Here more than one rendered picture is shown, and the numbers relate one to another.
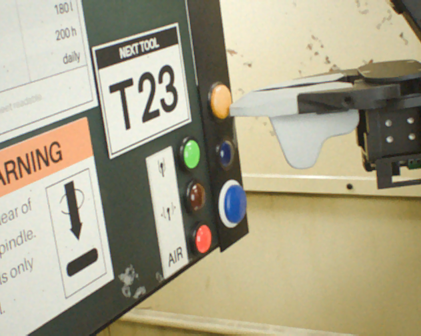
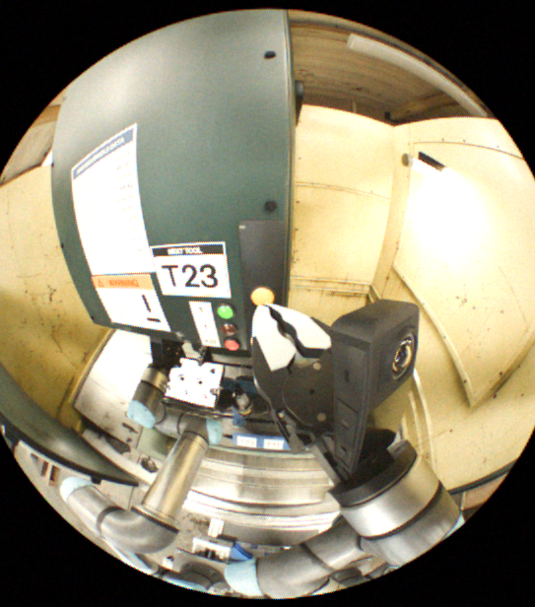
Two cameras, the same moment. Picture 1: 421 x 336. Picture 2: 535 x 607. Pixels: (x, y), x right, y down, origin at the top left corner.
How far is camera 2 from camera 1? 0.63 m
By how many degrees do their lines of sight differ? 60
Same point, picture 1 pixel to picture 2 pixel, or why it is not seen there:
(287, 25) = (462, 272)
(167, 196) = (204, 320)
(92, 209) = (156, 306)
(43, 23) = (125, 235)
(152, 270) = (194, 339)
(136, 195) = (182, 311)
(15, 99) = (117, 261)
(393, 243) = (440, 363)
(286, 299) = not seen: hidden behind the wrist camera
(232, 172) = not seen: hidden behind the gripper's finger
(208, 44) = (259, 261)
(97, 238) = (160, 316)
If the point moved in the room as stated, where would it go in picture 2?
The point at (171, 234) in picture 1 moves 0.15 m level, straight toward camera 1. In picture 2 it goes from (207, 334) to (121, 364)
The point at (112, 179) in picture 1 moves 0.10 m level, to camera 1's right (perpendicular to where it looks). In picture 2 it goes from (167, 302) to (173, 354)
